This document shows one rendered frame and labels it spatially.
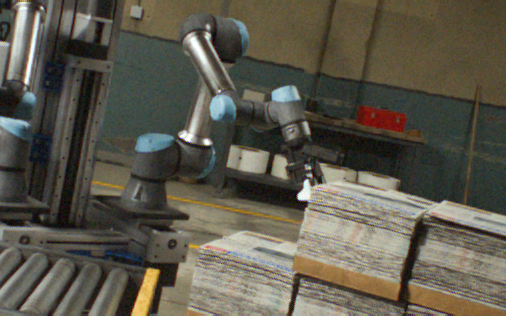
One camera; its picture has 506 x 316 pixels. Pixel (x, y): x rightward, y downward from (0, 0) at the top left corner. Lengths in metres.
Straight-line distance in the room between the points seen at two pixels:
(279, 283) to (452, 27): 7.01
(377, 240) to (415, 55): 6.92
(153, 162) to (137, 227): 0.21
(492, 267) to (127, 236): 1.17
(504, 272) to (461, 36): 7.06
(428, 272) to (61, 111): 1.21
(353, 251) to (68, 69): 1.05
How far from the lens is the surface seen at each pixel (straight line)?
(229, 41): 2.93
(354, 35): 9.04
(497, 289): 2.37
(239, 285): 2.52
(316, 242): 2.42
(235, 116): 2.60
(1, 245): 2.32
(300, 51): 9.08
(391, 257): 2.37
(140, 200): 2.95
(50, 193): 2.91
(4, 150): 2.70
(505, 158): 9.52
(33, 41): 2.57
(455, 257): 2.38
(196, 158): 3.00
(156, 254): 2.86
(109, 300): 2.02
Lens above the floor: 1.38
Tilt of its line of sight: 7 degrees down
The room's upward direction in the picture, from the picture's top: 12 degrees clockwise
